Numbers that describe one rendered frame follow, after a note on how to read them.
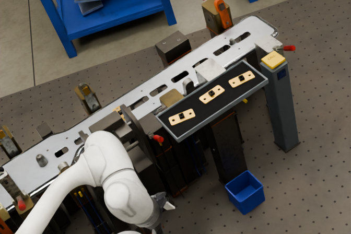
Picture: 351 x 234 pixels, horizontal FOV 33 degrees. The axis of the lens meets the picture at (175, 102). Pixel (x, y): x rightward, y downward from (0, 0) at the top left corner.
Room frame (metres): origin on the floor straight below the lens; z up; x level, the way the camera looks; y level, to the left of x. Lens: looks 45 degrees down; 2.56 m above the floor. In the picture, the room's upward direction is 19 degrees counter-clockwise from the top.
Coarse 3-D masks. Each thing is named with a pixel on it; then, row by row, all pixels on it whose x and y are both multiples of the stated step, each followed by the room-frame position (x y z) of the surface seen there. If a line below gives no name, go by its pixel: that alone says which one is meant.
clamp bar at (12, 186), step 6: (0, 168) 1.35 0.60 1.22; (0, 174) 1.33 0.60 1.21; (6, 174) 1.31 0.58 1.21; (0, 180) 1.30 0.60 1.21; (6, 180) 1.30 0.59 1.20; (12, 180) 1.32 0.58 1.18; (6, 186) 1.31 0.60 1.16; (12, 186) 1.32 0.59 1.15; (12, 192) 1.32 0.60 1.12; (18, 192) 1.33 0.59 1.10; (24, 198) 1.34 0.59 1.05
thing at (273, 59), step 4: (272, 52) 1.50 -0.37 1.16; (276, 52) 1.49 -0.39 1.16; (268, 56) 1.48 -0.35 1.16; (272, 56) 1.48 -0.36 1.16; (276, 56) 1.47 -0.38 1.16; (280, 56) 1.46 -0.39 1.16; (264, 60) 1.47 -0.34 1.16; (268, 60) 1.47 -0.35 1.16; (272, 60) 1.46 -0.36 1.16; (276, 60) 1.45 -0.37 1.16; (280, 60) 1.45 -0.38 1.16; (284, 60) 1.45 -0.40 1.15; (268, 64) 1.45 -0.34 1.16; (272, 64) 1.44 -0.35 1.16; (276, 64) 1.44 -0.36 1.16; (272, 68) 1.43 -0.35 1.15
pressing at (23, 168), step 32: (224, 32) 1.88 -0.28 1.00; (256, 32) 1.81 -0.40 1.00; (192, 64) 1.76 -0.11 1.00; (224, 64) 1.69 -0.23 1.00; (128, 96) 1.70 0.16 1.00; (160, 96) 1.64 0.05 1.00; (32, 160) 1.55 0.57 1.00; (64, 160) 1.49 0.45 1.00; (0, 192) 1.45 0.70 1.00; (32, 192) 1.39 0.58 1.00
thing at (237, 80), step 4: (248, 72) 1.44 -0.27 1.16; (240, 76) 1.43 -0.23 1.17; (244, 76) 1.43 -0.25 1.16; (248, 76) 1.42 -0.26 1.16; (252, 76) 1.41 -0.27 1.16; (232, 80) 1.43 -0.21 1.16; (236, 80) 1.42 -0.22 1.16; (240, 80) 1.41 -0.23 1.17; (244, 80) 1.41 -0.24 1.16; (248, 80) 1.40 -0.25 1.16; (232, 84) 1.41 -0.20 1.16; (236, 84) 1.40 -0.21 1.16; (240, 84) 1.40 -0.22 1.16
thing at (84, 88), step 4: (80, 84) 1.75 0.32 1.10; (84, 84) 1.74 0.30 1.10; (80, 88) 1.73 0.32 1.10; (84, 88) 1.73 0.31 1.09; (88, 88) 1.73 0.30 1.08; (84, 92) 1.72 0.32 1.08; (88, 92) 1.72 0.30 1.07; (84, 96) 1.72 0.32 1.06; (88, 96) 1.72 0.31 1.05; (92, 96) 1.73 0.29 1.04; (88, 100) 1.72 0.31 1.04; (92, 100) 1.72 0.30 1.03; (96, 100) 1.72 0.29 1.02; (88, 104) 1.71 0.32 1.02; (92, 104) 1.72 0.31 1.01; (96, 104) 1.72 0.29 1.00; (92, 108) 1.71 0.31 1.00; (96, 108) 1.71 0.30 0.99
